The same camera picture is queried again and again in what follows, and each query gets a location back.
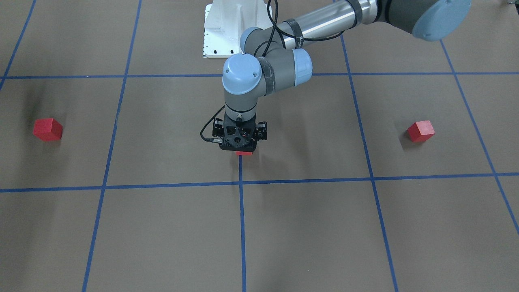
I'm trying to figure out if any black gripper body front-left arm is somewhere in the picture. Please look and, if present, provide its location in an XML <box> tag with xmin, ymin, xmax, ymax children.
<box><xmin>212</xmin><ymin>114</ymin><xmax>268</xmax><ymax>152</ymax></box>

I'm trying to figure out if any red block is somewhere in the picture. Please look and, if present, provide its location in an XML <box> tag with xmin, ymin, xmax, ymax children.
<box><xmin>32</xmin><ymin>118</ymin><xmax>63</xmax><ymax>141</ymax></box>
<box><xmin>235</xmin><ymin>151</ymin><xmax>253</xmax><ymax>157</ymax></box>
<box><xmin>407</xmin><ymin>120</ymin><xmax>435</xmax><ymax>143</ymax></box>

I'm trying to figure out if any red block front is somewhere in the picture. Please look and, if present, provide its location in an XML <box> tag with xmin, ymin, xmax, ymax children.
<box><xmin>32</xmin><ymin>118</ymin><xmax>63</xmax><ymax>141</ymax></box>
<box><xmin>407</xmin><ymin>120</ymin><xmax>435</xmax><ymax>143</ymax></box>

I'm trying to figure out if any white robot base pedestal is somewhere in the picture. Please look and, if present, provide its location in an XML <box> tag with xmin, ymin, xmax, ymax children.
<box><xmin>203</xmin><ymin>0</ymin><xmax>271</xmax><ymax>58</ymax></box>

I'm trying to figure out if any black gripper cable front-left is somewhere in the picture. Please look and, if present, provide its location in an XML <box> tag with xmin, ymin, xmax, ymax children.
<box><xmin>199</xmin><ymin>0</ymin><xmax>345</xmax><ymax>143</ymax></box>

